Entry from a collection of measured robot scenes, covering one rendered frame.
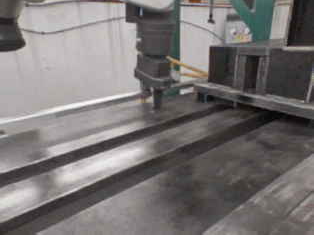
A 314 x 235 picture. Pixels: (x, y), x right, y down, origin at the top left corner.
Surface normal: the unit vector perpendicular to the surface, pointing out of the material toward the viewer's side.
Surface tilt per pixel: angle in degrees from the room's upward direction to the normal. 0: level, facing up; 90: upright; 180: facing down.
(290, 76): 90
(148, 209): 0
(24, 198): 0
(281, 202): 0
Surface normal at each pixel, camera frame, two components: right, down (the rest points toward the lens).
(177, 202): -0.04, -0.95
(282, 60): -0.80, 0.22
